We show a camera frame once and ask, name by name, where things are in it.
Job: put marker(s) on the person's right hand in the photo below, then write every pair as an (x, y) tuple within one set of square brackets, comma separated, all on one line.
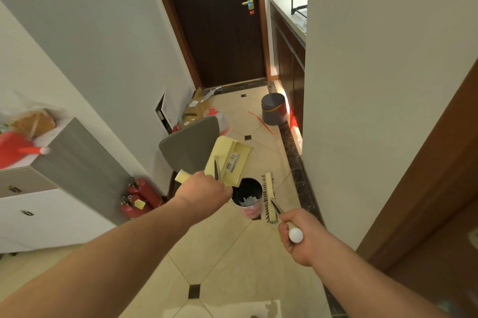
[(304, 252)]

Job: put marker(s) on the person's left hand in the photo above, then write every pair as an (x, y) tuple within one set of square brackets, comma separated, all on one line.
[(203, 196)]

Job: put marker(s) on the white paper scraps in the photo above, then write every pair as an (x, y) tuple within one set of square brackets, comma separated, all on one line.
[(248, 201)]

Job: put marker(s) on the pink waste bin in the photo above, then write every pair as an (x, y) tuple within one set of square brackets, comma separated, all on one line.
[(254, 211)]

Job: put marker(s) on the person's left forearm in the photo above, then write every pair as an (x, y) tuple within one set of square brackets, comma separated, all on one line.
[(93, 273)]

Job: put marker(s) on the person's right forearm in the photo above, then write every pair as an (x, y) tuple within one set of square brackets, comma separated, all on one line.
[(366, 288)]

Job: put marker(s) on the beige tiled floor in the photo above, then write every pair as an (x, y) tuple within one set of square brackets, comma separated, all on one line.
[(231, 254)]

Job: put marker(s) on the grey chair black legs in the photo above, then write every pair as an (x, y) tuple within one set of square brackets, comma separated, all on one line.
[(190, 145)]

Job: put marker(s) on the clear water jug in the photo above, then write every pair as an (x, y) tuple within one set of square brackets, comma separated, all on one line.
[(222, 119)]

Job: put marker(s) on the brown cardboard box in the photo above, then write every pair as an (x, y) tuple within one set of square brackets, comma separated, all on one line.
[(196, 106)]

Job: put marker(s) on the dark grey bin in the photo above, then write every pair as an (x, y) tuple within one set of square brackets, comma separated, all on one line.
[(274, 108)]

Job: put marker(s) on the red paper decoration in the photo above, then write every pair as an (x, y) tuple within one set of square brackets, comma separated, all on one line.
[(294, 123)]

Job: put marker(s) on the white and grey cabinet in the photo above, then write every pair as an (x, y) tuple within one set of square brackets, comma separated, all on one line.
[(74, 179)]

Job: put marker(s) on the wooden door with glass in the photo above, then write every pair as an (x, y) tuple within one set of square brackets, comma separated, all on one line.
[(429, 179)]

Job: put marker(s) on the dark wood counter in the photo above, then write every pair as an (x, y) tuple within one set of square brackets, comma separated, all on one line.
[(291, 60)]

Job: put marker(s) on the dark brown entrance door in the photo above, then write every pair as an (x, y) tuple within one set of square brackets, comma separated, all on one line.
[(213, 18)]

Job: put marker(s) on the brown paper bag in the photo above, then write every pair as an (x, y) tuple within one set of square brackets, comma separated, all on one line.
[(33, 124)]

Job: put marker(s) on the red plastic scoop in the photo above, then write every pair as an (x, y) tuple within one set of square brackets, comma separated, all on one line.
[(13, 149)]

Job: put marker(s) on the white wall panel box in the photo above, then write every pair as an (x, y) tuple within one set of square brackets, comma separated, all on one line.
[(166, 110)]

